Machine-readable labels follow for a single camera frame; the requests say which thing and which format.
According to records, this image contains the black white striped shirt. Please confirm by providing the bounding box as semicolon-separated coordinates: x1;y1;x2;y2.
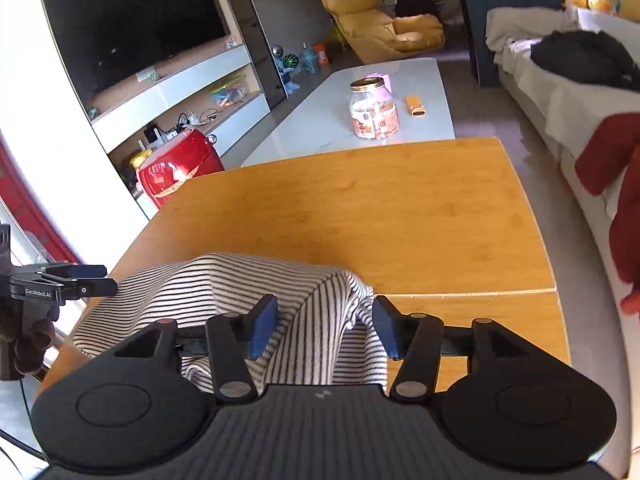
72;252;387;389

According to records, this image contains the left hand dark glove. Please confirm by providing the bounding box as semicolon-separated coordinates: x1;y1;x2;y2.
1;299;60;382

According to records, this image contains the red suitcase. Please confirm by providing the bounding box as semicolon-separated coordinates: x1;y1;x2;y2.
137;128;224;208

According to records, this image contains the glass jar gold lid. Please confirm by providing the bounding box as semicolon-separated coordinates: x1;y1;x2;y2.
349;77;400;140

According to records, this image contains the white shelf unit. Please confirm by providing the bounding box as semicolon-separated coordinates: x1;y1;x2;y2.
89;36;270;194

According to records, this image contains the white coffee table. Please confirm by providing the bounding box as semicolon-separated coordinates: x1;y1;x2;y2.
243;58;456;167

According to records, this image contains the orange small box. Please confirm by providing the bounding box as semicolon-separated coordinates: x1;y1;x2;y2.
405;96;426;117

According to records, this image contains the clear plastic storage box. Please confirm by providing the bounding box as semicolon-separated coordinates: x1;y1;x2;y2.
210;75;250;110

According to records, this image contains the black television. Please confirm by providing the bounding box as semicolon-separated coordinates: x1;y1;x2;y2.
43;0;229;108

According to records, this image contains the pink toy box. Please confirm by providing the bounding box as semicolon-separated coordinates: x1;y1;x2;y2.
367;73;393;93

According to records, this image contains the dark red garment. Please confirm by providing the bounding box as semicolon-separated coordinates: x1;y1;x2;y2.
572;112;640;317

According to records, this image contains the grey sofa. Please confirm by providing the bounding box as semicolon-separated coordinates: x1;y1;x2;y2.
485;5;640;281

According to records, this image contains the blue water bottle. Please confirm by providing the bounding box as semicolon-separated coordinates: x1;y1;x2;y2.
299;44;320;75

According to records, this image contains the yellow armchair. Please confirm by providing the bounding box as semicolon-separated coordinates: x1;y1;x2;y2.
320;0;446;64

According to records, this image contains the grey blanket on sofa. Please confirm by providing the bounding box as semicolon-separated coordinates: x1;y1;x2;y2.
485;6;580;53

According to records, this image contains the black garment on sofa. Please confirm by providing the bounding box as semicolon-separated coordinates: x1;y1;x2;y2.
529;30;639;92

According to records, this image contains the dark blue tank cabinet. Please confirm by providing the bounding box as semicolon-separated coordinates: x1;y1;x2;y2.
459;0;566;88

